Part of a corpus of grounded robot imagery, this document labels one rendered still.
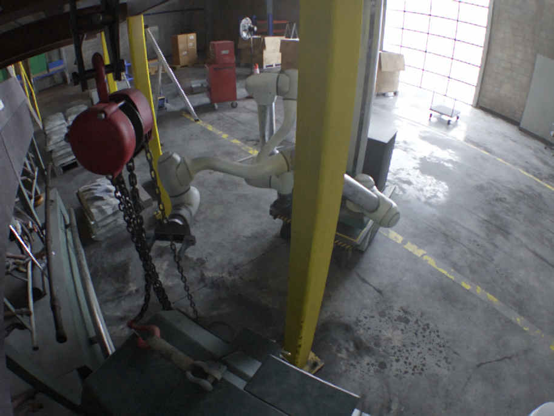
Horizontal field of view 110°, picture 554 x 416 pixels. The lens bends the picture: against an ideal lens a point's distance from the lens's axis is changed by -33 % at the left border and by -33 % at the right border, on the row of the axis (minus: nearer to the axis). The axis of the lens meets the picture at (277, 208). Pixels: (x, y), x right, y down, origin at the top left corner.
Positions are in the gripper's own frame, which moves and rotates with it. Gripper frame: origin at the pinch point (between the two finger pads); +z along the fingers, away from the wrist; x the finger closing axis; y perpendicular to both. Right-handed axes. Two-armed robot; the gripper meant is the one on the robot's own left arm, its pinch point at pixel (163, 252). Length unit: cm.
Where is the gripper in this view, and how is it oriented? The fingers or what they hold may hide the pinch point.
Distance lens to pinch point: 104.0
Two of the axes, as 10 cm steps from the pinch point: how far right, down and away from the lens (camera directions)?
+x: 10.0, 0.3, -0.3
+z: -0.4, 5.9, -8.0
